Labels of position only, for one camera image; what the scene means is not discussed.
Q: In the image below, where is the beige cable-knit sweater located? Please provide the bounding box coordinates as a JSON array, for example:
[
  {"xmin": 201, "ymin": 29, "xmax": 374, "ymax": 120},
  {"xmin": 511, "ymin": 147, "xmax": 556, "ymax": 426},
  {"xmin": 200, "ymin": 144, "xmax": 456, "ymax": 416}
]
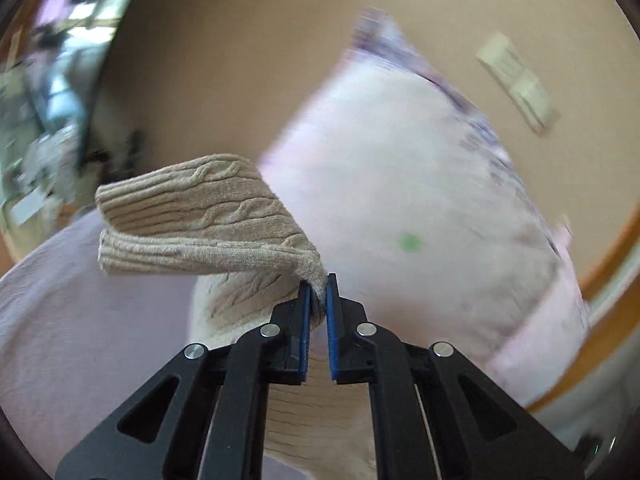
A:
[{"xmin": 96, "ymin": 154, "xmax": 376, "ymax": 479}]

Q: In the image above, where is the wooden headboard frame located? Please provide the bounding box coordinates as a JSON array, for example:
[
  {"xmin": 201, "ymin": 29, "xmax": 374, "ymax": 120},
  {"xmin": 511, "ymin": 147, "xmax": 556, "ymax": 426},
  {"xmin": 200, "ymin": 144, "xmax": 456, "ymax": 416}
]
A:
[{"xmin": 527, "ymin": 209, "xmax": 639, "ymax": 413}]

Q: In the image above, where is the white wall switch plate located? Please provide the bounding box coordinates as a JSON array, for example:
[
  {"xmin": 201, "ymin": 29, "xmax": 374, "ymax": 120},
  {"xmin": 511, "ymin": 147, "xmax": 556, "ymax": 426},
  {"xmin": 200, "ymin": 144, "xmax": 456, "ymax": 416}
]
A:
[{"xmin": 476, "ymin": 32, "xmax": 558, "ymax": 134}]

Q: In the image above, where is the pink floral left pillow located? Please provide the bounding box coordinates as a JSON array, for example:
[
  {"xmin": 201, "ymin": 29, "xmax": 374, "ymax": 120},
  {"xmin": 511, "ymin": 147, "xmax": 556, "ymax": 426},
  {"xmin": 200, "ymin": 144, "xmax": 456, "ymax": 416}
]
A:
[{"xmin": 258, "ymin": 10, "xmax": 589, "ymax": 405}]

